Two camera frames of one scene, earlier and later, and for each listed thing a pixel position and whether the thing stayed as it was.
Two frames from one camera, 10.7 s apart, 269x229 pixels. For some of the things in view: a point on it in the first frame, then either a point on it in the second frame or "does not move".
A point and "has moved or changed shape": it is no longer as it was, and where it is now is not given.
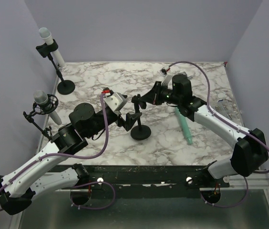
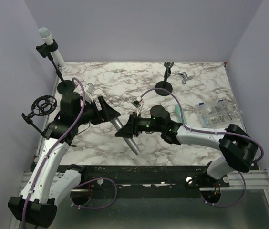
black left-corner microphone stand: [67, 87] does not move
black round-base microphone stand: [140, 132] has moved or changed shape
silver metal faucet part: [188, 77] does not move
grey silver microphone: [41, 98] → [118, 125]
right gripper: [153, 96] → [131, 127]
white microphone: [46, 34] does not move
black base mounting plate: [146, 182] does not move
